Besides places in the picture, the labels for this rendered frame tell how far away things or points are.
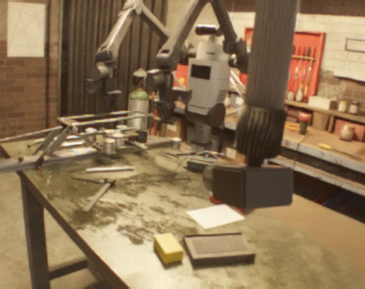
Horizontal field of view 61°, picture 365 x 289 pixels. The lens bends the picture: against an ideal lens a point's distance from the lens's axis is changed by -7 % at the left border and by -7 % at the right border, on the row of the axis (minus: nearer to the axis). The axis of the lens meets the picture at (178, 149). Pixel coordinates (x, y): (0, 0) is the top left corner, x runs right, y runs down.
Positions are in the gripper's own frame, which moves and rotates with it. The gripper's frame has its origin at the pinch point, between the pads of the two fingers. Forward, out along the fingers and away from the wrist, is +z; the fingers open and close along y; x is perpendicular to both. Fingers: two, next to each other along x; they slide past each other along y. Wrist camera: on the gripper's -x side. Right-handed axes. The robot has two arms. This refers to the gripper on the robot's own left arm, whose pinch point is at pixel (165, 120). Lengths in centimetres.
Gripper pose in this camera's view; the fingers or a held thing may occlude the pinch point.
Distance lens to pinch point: 138.9
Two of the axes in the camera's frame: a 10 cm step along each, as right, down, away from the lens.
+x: -8.9, -2.0, 4.1
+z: -0.4, 9.3, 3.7
